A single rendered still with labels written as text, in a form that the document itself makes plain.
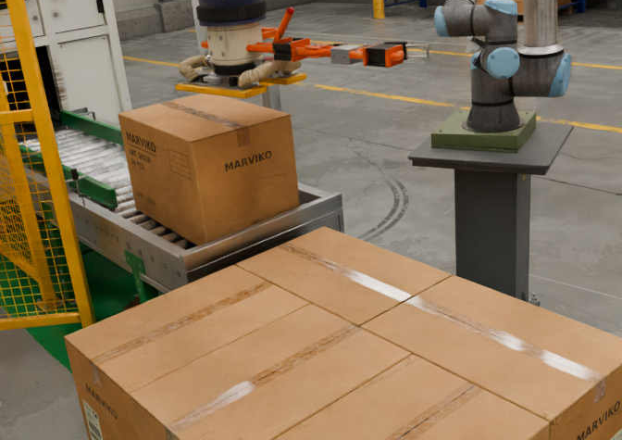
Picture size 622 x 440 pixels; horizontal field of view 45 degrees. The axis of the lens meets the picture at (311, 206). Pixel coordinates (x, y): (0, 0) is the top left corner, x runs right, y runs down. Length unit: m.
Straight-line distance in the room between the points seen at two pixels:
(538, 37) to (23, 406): 2.27
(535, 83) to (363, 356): 1.22
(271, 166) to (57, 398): 1.19
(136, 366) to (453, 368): 0.81
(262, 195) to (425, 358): 0.99
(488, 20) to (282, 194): 0.97
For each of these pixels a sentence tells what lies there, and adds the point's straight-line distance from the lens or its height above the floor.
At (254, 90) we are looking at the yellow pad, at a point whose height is 1.11.
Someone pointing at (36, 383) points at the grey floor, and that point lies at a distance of 3.18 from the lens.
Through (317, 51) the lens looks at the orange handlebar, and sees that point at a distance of 2.24.
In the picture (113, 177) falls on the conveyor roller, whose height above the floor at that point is 0.55.
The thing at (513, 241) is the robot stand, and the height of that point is 0.40.
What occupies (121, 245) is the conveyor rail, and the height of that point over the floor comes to 0.51.
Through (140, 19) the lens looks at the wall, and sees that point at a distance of 12.29.
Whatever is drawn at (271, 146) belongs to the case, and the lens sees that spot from 2.63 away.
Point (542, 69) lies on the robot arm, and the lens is 2.71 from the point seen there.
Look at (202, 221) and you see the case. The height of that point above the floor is 0.66.
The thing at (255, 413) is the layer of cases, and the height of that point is 0.54.
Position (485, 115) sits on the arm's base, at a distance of 2.79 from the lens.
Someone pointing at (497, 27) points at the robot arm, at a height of 1.26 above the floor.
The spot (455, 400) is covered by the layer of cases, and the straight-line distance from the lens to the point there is 1.79.
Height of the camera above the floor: 1.61
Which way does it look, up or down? 22 degrees down
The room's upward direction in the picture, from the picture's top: 6 degrees counter-clockwise
